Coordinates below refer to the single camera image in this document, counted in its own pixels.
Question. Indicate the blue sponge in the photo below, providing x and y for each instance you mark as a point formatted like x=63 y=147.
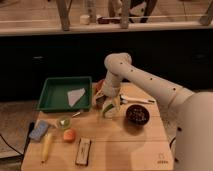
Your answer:
x=39 y=131

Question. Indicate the orange bowl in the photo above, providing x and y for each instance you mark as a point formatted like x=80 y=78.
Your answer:
x=98 y=88

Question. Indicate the dark bowl with beans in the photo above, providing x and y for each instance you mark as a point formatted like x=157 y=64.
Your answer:
x=137 y=114

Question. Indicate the green plastic tray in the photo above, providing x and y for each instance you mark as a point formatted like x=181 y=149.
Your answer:
x=54 y=96

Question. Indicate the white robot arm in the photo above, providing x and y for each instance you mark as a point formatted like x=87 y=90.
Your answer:
x=194 y=135

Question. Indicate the white paper cup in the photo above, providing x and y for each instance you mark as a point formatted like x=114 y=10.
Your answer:
x=114 y=110

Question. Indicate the small green cup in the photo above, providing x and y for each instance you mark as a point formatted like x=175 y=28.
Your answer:
x=63 y=122

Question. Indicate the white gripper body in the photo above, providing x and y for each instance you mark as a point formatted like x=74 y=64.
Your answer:
x=110 y=89

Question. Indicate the green pepper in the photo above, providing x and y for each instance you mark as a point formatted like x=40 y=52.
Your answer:
x=107 y=108

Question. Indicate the orange fruit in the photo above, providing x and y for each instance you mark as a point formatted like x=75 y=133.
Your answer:
x=69 y=135

